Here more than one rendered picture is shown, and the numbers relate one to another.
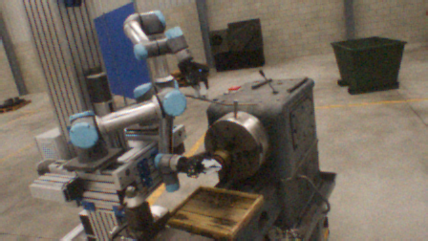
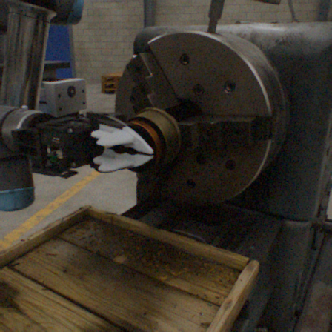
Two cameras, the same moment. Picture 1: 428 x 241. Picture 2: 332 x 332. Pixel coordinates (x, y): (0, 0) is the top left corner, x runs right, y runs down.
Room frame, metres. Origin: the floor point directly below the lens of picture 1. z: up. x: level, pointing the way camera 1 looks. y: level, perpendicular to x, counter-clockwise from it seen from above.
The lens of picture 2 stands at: (0.87, 0.01, 1.22)
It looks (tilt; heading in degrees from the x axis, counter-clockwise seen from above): 20 degrees down; 356
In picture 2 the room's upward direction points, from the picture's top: straight up
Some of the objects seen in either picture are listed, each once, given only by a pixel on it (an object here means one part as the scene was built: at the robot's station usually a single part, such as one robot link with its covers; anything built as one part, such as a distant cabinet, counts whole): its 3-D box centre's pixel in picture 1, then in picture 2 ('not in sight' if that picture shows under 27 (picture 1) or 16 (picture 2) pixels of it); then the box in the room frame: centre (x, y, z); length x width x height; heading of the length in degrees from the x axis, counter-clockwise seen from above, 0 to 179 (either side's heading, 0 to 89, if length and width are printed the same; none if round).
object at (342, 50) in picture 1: (366, 64); not in sight; (5.85, -3.05, 0.43); 1.34 x 0.94 x 0.85; 172
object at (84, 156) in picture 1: (91, 147); not in sight; (1.50, 0.61, 1.21); 0.15 x 0.15 x 0.10
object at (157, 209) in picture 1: (147, 227); not in sight; (1.07, 0.32, 0.99); 0.20 x 0.10 x 0.05; 144
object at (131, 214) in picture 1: (139, 213); not in sight; (1.05, 0.33, 1.07); 0.07 x 0.07 x 0.10; 54
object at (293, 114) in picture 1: (266, 121); (251, 100); (1.84, -0.32, 1.06); 0.59 x 0.48 x 0.39; 144
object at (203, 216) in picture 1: (213, 209); (105, 284); (1.28, 0.07, 0.89); 0.36 x 0.30 x 0.04; 54
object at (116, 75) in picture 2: (190, 75); (124, 82); (9.83, 0.36, 0.22); 1.25 x 0.86 x 0.44; 163
